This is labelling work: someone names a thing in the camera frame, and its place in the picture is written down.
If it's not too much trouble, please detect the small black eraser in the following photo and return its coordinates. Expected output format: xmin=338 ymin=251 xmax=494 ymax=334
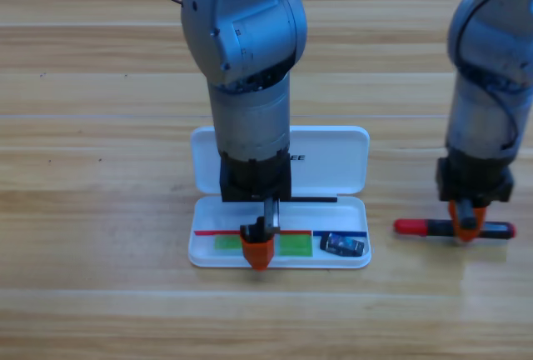
xmin=319 ymin=232 xmax=367 ymax=258

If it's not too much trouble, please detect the red black marker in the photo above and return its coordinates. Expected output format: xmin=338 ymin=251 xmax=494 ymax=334
xmin=393 ymin=217 xmax=517 ymax=240

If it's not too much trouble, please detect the white Unitree pencil case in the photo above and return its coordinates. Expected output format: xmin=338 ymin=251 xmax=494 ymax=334
xmin=187 ymin=125 xmax=372 ymax=270

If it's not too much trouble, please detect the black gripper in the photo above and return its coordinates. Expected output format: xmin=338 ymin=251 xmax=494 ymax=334
xmin=219 ymin=151 xmax=292 ymax=273
xmin=436 ymin=149 xmax=514 ymax=243

